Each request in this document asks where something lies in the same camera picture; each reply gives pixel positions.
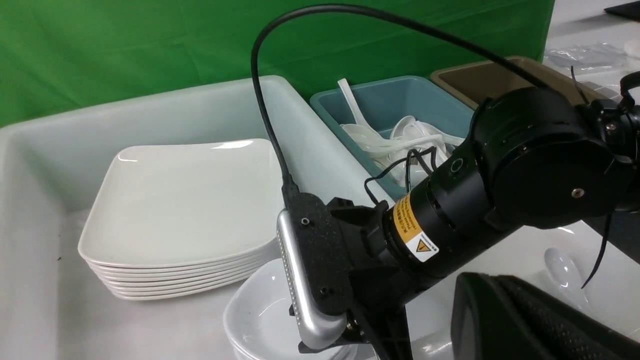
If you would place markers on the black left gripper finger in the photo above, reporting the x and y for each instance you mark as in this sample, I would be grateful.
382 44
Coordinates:
503 317

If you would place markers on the pile of white spoons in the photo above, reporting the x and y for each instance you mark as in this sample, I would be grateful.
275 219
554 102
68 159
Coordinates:
411 153

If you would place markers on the green backdrop cloth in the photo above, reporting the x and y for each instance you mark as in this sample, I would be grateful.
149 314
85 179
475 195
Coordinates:
62 55

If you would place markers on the stack of white square plates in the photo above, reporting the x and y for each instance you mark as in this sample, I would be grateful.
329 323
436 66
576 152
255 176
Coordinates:
176 220

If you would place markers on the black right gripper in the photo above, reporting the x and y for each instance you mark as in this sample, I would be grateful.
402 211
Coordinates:
381 286

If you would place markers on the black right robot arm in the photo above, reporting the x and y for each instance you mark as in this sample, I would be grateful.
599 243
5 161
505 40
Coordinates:
531 158

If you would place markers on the large white plastic tub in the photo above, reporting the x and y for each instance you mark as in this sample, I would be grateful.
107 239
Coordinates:
52 305

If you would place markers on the large white square plate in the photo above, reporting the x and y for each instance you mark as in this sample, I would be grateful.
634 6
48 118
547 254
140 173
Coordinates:
593 271

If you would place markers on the brown plastic bin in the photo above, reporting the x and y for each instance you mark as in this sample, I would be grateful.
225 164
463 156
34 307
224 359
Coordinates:
474 82

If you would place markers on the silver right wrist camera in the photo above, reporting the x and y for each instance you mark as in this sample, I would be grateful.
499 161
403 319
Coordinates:
317 266

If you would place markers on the white ceramic soup spoon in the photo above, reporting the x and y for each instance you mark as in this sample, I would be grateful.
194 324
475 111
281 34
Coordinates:
566 278

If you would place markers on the teal plastic bin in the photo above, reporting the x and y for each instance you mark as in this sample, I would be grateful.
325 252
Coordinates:
383 103

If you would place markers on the stack of small white dishes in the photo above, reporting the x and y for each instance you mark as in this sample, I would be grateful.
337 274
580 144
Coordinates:
258 325

